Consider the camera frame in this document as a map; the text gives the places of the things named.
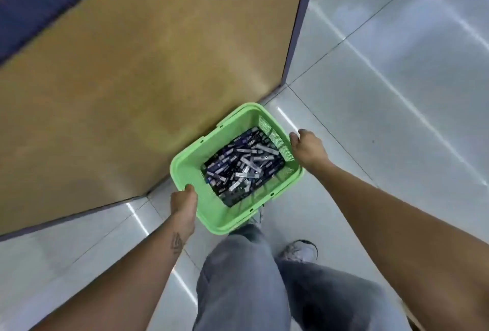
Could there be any person's left hand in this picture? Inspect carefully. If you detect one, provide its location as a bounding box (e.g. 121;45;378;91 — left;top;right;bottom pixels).
170;184;200;240

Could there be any person's right hand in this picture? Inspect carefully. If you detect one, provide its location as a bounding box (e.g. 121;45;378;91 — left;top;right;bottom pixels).
289;129;331;175

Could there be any green plastic basket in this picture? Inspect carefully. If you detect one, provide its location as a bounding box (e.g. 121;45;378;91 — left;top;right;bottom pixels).
170;102;305;236

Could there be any pile of lead cases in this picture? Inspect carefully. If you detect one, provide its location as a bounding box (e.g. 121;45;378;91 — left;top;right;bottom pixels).
201;127;287;207

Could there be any person's left forearm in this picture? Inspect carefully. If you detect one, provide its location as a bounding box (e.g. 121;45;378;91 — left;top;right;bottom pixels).
31;220;198;331

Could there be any person's right forearm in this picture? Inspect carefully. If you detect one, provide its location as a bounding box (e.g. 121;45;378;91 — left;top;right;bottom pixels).
313;160;489;331

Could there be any grey sneaker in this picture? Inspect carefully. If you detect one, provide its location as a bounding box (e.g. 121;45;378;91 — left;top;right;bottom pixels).
279;239;319;263

